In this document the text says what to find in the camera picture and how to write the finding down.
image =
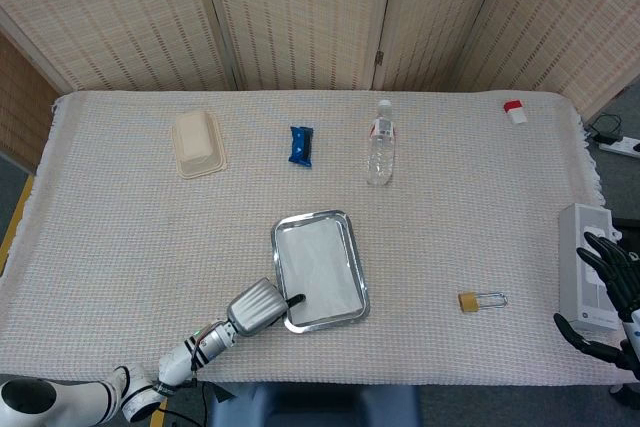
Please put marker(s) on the white waffle weave tablecloth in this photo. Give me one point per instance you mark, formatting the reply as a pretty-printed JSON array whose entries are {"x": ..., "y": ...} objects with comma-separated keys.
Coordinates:
[{"x": 450, "y": 227}]

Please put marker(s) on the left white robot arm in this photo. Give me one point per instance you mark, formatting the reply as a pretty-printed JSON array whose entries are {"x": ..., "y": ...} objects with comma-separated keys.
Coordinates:
[{"x": 180, "y": 357}]

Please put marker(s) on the woven folding screen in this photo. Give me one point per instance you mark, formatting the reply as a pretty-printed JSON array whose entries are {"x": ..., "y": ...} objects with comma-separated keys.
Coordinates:
[{"x": 300, "y": 17}]

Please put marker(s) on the beige plastic food container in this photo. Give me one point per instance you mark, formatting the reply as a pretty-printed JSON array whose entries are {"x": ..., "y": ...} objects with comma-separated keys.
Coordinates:
[{"x": 195, "y": 142}]

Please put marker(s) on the clear plastic water bottle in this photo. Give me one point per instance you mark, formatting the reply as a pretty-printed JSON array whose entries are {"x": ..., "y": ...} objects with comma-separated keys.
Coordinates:
[{"x": 381, "y": 152}]

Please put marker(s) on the left silver and black robot hand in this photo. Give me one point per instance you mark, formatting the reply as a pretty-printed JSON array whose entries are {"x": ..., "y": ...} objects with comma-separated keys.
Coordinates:
[{"x": 255, "y": 304}]

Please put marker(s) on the blue snack packet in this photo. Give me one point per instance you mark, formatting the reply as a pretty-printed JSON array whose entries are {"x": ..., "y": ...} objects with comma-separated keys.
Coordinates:
[{"x": 300, "y": 147}]

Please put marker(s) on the stainless steel tray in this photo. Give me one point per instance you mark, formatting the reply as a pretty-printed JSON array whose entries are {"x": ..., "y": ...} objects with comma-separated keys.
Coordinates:
[{"x": 357, "y": 272}]

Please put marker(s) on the white power strip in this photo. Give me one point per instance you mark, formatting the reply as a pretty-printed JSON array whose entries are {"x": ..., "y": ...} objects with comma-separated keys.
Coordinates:
[{"x": 620, "y": 147}]

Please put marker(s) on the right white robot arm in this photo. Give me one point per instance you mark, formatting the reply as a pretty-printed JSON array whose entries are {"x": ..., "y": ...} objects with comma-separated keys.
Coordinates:
[{"x": 634, "y": 332}]

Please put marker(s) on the brass padlock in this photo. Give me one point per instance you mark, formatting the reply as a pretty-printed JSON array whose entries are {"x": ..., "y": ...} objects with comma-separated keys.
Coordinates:
[{"x": 469, "y": 302}]

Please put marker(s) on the blue grey robot torso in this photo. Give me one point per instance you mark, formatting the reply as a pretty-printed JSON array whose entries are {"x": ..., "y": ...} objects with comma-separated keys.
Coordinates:
[{"x": 310, "y": 407}]

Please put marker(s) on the small red and white box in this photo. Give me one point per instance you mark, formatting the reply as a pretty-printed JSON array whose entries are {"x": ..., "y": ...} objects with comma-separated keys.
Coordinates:
[{"x": 515, "y": 112}]

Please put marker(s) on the white product carton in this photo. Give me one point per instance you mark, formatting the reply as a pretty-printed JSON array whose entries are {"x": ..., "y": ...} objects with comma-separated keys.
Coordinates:
[{"x": 582, "y": 267}]

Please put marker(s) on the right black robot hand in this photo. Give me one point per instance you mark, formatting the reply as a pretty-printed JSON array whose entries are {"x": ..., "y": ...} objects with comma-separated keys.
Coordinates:
[{"x": 612, "y": 272}]

